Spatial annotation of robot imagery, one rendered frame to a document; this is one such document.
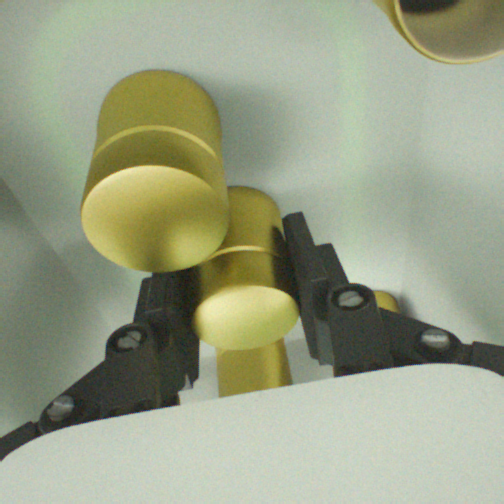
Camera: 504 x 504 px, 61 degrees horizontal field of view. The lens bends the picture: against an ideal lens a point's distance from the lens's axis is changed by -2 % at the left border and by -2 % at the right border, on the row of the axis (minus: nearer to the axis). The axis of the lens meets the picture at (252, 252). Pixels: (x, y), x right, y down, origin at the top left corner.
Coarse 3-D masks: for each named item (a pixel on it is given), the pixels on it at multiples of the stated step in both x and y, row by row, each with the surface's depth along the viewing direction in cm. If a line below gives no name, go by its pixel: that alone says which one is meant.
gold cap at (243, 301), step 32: (256, 192) 15; (256, 224) 14; (224, 256) 13; (256, 256) 13; (288, 256) 14; (192, 288) 13; (224, 288) 12; (256, 288) 12; (288, 288) 12; (192, 320) 13; (224, 320) 13; (256, 320) 13; (288, 320) 13
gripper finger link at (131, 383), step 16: (112, 336) 11; (128, 336) 11; (144, 336) 11; (112, 352) 10; (128, 352) 10; (144, 352) 10; (112, 368) 10; (128, 368) 10; (144, 368) 10; (112, 384) 10; (128, 384) 10; (144, 384) 9; (112, 400) 9; (128, 400) 9; (144, 400) 9; (160, 400) 10; (176, 400) 12; (112, 416) 9
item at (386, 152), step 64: (0, 0) 10; (64, 0) 10; (128, 0) 10; (192, 0) 11; (256, 0) 11; (320, 0) 11; (0, 64) 11; (64, 64) 11; (128, 64) 12; (192, 64) 12; (256, 64) 12; (320, 64) 12; (384, 64) 12; (448, 64) 12; (0, 128) 12; (64, 128) 13; (256, 128) 13; (320, 128) 14; (384, 128) 14; (448, 128) 13; (0, 192) 14; (64, 192) 14; (320, 192) 16; (384, 192) 16; (448, 192) 14; (0, 256) 13; (64, 256) 16; (384, 256) 19; (448, 256) 15; (0, 320) 13; (64, 320) 16; (128, 320) 20; (448, 320) 16; (0, 384) 12; (64, 384) 16
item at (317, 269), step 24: (288, 216) 14; (288, 240) 13; (312, 240) 13; (312, 264) 12; (336, 264) 13; (312, 288) 11; (312, 312) 12; (384, 312) 11; (312, 336) 12; (408, 336) 10; (432, 336) 10; (456, 336) 10; (408, 360) 10; (432, 360) 9; (456, 360) 9
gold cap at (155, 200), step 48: (144, 96) 11; (192, 96) 11; (96, 144) 10; (144, 144) 9; (192, 144) 10; (96, 192) 9; (144, 192) 9; (192, 192) 9; (96, 240) 10; (144, 240) 10; (192, 240) 10
